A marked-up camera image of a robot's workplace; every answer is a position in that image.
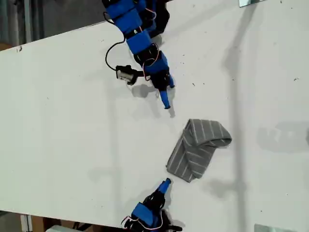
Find white table leg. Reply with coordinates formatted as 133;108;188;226
20;214;33;232

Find red white gripper wire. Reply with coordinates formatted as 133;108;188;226
123;215;161;230
141;52;161;82

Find grey white-striped square towel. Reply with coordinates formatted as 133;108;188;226
166;118;233;184

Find shiny metal plate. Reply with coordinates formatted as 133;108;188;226
238;0;264;8

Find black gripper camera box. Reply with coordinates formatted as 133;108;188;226
115;64;136;85
161;211;183;232

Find white plastic object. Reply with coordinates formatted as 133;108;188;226
44;224;75;232

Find black camera stalk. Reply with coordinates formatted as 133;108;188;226
131;69;152;82

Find black camera cable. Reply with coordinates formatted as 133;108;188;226
103;11;127;71

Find grey metal frame bar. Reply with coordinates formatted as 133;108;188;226
23;0;32;45

